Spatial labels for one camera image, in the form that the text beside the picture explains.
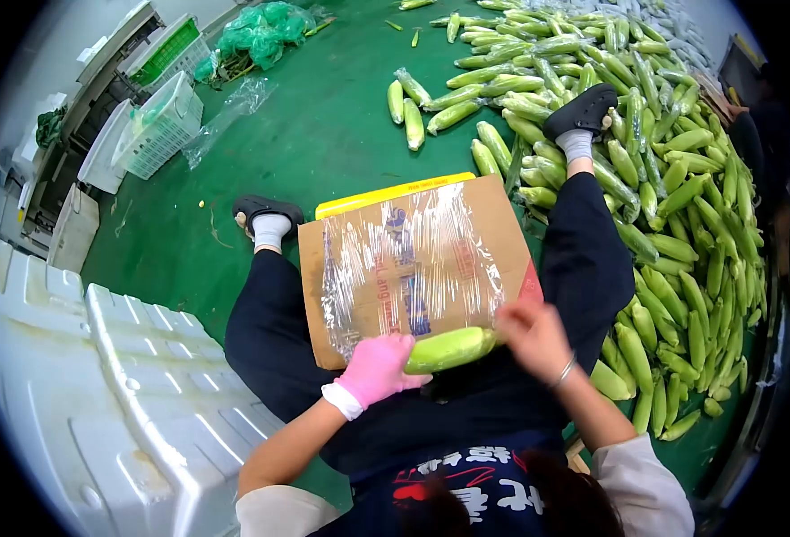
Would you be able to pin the person's left hand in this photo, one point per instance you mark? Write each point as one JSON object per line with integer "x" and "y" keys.
{"x": 374, "y": 372}

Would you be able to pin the person's right hand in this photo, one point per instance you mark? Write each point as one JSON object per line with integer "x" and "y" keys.
{"x": 541, "y": 339}

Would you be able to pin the person's left thumb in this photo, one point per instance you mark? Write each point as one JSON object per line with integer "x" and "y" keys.
{"x": 416, "y": 382}

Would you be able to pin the person's left fingers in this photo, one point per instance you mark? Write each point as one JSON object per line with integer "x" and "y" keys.
{"x": 395, "y": 346}

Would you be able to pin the person's right fingers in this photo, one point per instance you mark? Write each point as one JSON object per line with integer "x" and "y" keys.
{"x": 515, "y": 321}

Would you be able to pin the green corn ear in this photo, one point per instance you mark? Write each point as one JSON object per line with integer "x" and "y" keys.
{"x": 413, "y": 87}
{"x": 413, "y": 124}
{"x": 395, "y": 101}
{"x": 454, "y": 115}
{"x": 448, "y": 349}

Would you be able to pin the clear plastic wrap film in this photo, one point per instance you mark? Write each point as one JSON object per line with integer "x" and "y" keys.
{"x": 395, "y": 268}

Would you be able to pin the brown cardboard sheet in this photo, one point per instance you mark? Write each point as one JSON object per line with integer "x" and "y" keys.
{"x": 502, "y": 228}

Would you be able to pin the person's body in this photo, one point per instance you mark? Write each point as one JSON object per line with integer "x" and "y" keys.
{"x": 475, "y": 487}

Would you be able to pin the person's legs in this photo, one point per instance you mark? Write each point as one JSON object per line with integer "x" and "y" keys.
{"x": 270, "y": 335}

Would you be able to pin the yellow wrap film box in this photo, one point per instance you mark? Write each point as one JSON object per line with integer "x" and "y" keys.
{"x": 388, "y": 194}

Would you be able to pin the pile of green corn cobs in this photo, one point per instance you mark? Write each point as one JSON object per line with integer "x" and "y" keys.
{"x": 670, "y": 201}

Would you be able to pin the white foam box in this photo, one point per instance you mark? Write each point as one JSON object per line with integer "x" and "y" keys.
{"x": 32, "y": 349}
{"x": 72, "y": 228}
{"x": 103, "y": 151}
{"x": 166, "y": 403}

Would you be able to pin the clear plastic bag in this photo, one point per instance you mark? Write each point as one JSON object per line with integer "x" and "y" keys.
{"x": 223, "y": 117}

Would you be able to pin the white plastic basket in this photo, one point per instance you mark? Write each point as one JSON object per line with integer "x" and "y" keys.
{"x": 160, "y": 131}

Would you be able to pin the heap of white wrapped corn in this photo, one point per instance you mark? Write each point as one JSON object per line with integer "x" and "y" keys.
{"x": 663, "y": 27}

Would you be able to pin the heap of green plastic bags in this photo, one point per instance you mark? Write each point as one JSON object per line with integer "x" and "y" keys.
{"x": 260, "y": 33}

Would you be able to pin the white basket with green tray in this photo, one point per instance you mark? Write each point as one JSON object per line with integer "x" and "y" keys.
{"x": 166, "y": 50}

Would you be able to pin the grey packing machine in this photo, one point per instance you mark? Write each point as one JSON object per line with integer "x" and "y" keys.
{"x": 86, "y": 101}

